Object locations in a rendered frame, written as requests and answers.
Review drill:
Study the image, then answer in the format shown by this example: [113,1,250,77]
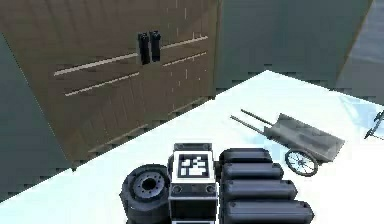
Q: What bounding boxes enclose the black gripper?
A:
[119,163,172,224]

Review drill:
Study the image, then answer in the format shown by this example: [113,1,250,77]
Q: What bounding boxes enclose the brown wooden cupboard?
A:
[0,0,224,165]

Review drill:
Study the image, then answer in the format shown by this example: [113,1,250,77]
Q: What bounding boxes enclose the grey toy hand cart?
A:
[229,108,346,178]

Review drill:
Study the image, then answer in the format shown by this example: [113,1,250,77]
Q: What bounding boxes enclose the dark thin metal object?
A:
[363,109,384,141]

